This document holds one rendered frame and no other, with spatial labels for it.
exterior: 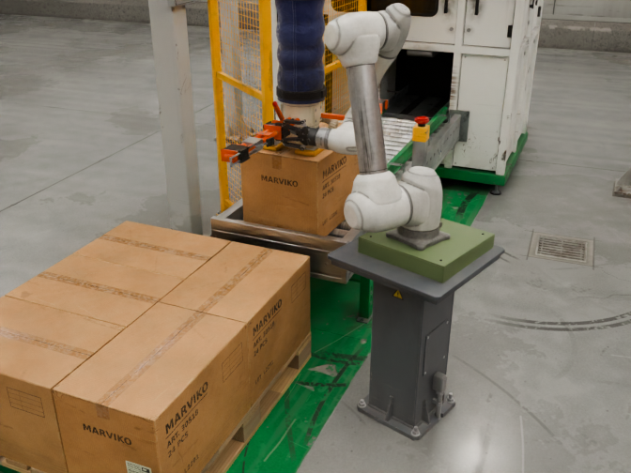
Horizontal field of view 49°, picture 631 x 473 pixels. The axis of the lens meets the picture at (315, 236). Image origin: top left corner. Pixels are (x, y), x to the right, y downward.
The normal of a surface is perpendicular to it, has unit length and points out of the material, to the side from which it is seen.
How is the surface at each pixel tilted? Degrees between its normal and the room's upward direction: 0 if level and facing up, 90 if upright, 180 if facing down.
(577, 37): 90
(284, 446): 0
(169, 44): 92
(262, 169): 90
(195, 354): 0
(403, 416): 90
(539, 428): 0
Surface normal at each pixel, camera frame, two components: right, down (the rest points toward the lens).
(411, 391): -0.65, 0.33
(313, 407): 0.00, -0.90
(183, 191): -0.39, 0.40
